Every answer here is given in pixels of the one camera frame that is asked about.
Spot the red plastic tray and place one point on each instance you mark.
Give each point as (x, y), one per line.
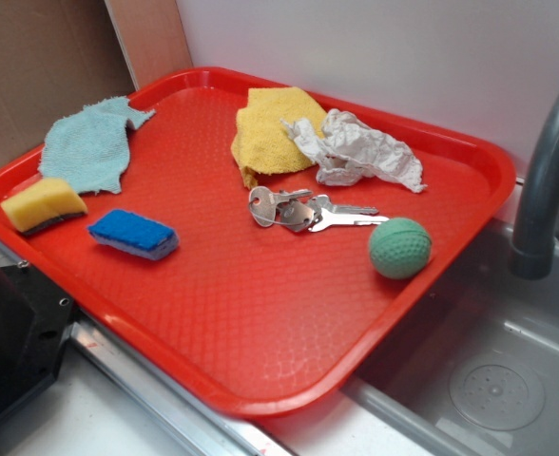
(254, 321)

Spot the green dimpled ball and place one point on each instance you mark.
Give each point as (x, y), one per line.
(399, 248)

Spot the yellow cloth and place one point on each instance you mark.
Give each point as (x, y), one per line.
(262, 145)

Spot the brown cardboard panel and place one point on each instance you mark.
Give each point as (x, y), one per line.
(56, 56)

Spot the yellow sponge with dark pad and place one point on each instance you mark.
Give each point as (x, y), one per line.
(46, 202)

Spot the metal rail strip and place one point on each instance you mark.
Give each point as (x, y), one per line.
(109, 401)

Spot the grey sink basin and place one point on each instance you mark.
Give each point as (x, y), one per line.
(473, 367)

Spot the blue sponge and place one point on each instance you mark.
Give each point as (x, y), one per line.
(134, 234)

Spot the silver key bunch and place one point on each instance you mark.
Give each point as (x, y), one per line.
(301, 211)

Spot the grey faucet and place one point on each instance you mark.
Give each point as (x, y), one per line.
(536, 226)

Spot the crumpled white paper towel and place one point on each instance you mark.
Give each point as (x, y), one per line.
(346, 151)

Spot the light blue cloth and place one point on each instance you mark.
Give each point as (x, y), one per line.
(90, 150)

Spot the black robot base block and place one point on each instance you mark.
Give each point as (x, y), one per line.
(35, 319)

